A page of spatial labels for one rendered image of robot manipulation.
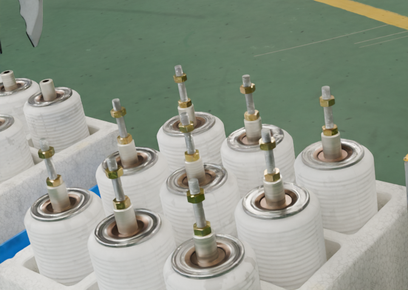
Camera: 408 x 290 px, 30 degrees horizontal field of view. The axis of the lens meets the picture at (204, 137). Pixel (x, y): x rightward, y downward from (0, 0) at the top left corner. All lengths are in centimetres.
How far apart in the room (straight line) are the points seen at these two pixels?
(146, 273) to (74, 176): 45
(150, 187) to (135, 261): 17
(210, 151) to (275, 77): 86
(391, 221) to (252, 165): 18
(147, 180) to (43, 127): 35
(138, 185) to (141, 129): 76
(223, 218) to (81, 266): 18
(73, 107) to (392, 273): 59
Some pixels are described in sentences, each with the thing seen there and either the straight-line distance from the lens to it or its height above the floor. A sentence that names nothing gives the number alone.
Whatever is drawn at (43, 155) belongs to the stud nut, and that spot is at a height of 32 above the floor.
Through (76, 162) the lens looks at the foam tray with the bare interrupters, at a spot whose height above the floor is 16.
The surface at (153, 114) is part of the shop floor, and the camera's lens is 179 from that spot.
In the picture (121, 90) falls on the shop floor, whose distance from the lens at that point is 198.
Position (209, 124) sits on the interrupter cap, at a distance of 106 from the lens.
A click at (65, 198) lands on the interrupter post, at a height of 26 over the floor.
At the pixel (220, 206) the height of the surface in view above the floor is 23.
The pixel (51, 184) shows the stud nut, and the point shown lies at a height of 29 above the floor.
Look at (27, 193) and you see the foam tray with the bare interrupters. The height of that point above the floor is 16.
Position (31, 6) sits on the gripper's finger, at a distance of 84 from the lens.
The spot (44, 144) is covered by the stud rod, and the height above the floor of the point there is 34.
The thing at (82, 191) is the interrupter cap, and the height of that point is 25.
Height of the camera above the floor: 68
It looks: 25 degrees down
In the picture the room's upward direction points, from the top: 10 degrees counter-clockwise
